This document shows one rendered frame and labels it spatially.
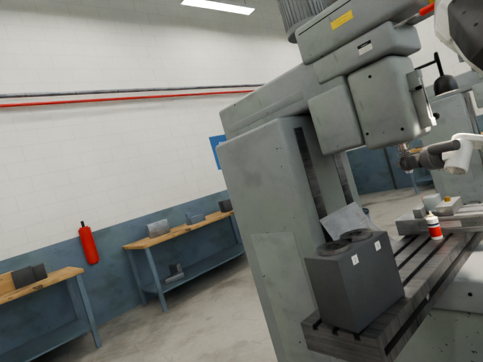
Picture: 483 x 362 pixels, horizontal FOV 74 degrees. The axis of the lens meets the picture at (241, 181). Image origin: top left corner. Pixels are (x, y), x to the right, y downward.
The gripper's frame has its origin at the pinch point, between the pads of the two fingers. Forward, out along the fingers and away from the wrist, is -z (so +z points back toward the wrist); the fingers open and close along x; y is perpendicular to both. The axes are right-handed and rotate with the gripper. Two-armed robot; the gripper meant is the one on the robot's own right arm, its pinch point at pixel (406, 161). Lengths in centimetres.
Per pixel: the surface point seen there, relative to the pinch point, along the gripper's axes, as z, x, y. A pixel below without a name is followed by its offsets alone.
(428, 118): 12.0, -3.4, -13.9
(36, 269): -299, 236, 19
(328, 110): -12.0, 19.0, -28.7
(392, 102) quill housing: 9.0, 6.9, -23.0
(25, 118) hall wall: -359, 220, -166
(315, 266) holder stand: 27, 61, 16
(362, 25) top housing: 9, 10, -52
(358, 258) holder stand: 32, 52, 16
